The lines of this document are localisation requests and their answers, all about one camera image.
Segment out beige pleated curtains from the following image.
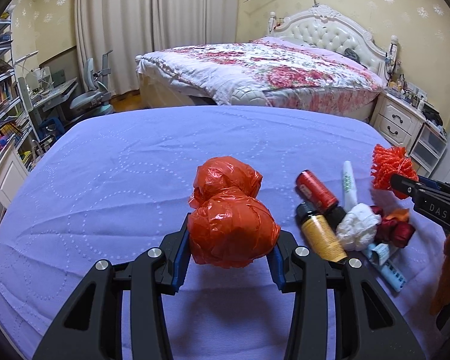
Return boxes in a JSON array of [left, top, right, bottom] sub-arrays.
[[74, 0, 239, 94]]

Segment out yellow thread spool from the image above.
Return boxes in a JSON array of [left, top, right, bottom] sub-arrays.
[[296, 202, 347, 263]]

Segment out white two-drawer nightstand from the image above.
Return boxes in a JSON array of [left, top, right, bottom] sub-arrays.
[[370, 92, 426, 152]]

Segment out red thread spool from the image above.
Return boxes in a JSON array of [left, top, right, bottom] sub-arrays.
[[296, 170, 339, 213]]

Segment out bottles clutter on nightstand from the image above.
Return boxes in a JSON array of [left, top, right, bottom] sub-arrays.
[[383, 49, 444, 121]]

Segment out orange foam fruit net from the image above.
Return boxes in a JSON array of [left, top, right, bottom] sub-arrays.
[[370, 144, 419, 200]]

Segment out red plastic bag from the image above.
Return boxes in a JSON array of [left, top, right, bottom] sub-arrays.
[[187, 156, 280, 269]]

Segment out white tube with green print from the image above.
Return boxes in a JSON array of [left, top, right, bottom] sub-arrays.
[[342, 161, 359, 212]]

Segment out white tissue ball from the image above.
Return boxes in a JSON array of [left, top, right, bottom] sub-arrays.
[[336, 203, 382, 251]]

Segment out white bookshelf with books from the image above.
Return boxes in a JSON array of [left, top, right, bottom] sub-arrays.
[[0, 5, 40, 171]]

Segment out lavender bed sheet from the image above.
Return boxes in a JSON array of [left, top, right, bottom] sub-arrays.
[[0, 106, 445, 359]]

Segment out clear plastic drawer unit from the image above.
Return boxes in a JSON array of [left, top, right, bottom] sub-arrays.
[[410, 122, 447, 177]]

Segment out light blue tube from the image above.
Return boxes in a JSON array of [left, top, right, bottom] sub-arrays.
[[362, 243, 407, 293]]

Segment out white tufted headboard bed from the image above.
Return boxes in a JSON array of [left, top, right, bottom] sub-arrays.
[[137, 5, 387, 121]]

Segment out grey desk chair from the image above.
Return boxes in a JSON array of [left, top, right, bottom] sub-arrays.
[[70, 50, 114, 121]]

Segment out dark red wrapper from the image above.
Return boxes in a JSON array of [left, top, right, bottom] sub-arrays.
[[370, 205, 416, 249]]

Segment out grey study desk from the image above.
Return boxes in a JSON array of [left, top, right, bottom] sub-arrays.
[[17, 66, 78, 129]]

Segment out floral pink quilt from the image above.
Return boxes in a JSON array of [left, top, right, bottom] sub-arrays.
[[136, 37, 384, 116]]

